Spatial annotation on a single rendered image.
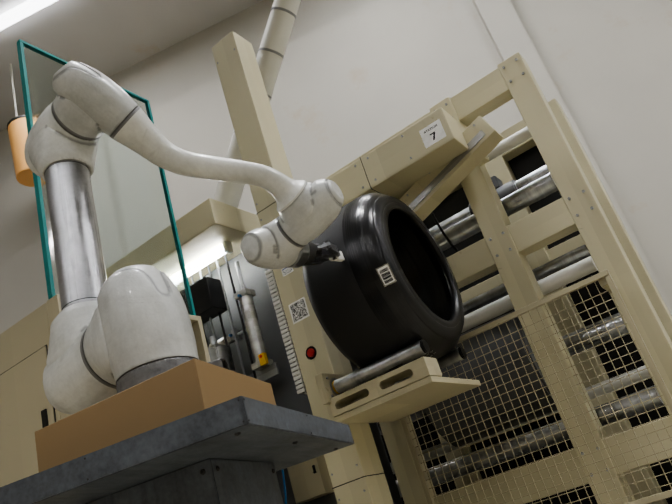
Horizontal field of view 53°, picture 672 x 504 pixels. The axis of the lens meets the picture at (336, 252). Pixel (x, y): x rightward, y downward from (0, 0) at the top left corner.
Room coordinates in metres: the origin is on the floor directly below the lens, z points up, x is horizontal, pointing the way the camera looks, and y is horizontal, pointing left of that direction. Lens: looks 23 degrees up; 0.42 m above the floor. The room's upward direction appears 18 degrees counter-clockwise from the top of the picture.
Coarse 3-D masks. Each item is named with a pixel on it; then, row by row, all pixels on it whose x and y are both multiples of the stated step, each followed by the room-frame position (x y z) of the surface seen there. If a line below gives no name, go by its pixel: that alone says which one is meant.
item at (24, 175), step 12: (12, 120) 5.63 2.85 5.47; (24, 120) 5.63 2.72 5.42; (12, 132) 5.65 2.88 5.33; (24, 132) 5.63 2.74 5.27; (12, 144) 5.67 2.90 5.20; (24, 144) 5.64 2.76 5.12; (12, 156) 5.72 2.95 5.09; (24, 156) 5.64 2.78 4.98; (24, 168) 5.65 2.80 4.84; (24, 180) 5.82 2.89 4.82
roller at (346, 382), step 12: (408, 348) 1.99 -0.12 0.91; (420, 348) 1.97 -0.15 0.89; (384, 360) 2.03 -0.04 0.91; (396, 360) 2.01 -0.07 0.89; (408, 360) 2.00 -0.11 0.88; (360, 372) 2.07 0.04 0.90; (372, 372) 2.05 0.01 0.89; (384, 372) 2.05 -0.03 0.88; (336, 384) 2.11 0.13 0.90; (348, 384) 2.10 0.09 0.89
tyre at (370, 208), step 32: (352, 224) 1.88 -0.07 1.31; (384, 224) 1.91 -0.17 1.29; (416, 224) 2.18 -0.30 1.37; (352, 256) 1.87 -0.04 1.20; (384, 256) 1.86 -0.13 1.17; (416, 256) 2.36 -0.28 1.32; (320, 288) 1.93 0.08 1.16; (352, 288) 1.89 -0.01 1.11; (384, 288) 1.87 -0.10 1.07; (416, 288) 2.41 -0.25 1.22; (448, 288) 2.28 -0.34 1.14; (320, 320) 2.01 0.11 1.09; (352, 320) 1.95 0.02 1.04; (384, 320) 1.93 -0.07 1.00; (416, 320) 1.95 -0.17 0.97; (448, 320) 2.34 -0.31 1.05; (352, 352) 2.04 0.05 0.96; (384, 352) 2.03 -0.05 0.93; (448, 352) 2.18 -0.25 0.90
